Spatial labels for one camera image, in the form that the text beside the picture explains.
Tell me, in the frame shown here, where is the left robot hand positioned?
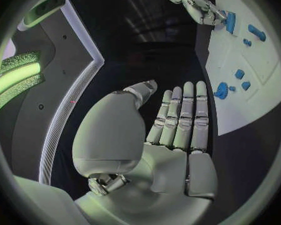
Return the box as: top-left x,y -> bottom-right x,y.
71,79 -> 219,225

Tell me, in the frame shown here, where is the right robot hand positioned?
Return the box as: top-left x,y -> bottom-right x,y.
161,0 -> 228,27

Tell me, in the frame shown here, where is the blue block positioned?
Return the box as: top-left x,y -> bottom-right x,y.
221,10 -> 237,35

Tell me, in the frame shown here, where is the blue gear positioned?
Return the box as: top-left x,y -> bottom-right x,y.
213,81 -> 230,100

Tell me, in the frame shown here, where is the white task board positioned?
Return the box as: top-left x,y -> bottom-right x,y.
204,0 -> 281,137

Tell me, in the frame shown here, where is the blue peg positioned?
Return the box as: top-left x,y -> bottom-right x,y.
247,24 -> 268,42

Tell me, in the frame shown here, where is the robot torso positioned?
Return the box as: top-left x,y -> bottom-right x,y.
9,0 -> 106,186

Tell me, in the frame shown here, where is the glowing light bar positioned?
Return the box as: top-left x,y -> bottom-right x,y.
0,50 -> 47,115

